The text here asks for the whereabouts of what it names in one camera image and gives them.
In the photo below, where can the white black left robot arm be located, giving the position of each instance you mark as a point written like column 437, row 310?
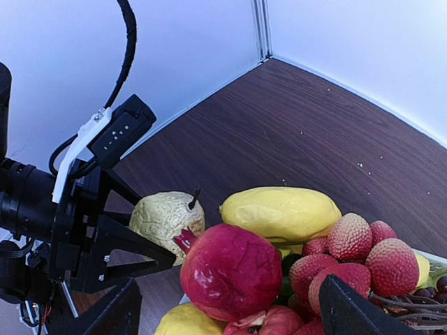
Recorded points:
column 27, row 211

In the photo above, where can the pale yellow wrinkled fruit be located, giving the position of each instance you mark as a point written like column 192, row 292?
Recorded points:
column 162, row 216

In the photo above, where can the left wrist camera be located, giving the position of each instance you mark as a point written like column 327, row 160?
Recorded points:
column 108, row 134

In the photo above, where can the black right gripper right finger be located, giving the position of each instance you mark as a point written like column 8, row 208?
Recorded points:
column 345, row 311

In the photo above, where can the beige perforated plastic basket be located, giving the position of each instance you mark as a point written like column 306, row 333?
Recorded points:
column 437, row 268

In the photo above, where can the red apple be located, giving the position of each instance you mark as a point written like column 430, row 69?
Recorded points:
column 277, row 320

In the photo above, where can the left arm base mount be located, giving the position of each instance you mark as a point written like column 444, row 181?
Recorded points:
column 31, row 313

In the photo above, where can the large yellow lemon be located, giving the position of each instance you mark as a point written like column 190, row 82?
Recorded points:
column 186, row 319

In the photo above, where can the left aluminium frame post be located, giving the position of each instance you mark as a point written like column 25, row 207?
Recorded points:
column 263, row 32

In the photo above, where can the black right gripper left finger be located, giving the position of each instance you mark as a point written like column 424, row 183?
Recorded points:
column 117, row 312

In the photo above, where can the red lychee bunch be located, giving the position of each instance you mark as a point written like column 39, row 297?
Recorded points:
column 369, row 257

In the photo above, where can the long yellow fruit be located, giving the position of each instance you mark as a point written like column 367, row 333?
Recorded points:
column 283, row 215

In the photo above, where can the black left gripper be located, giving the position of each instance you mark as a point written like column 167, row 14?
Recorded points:
column 84, row 235

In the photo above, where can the dark red fruit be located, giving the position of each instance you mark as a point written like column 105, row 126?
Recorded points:
column 229, row 273

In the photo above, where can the dark purple grape bunch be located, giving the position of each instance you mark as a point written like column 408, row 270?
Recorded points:
column 437, row 293

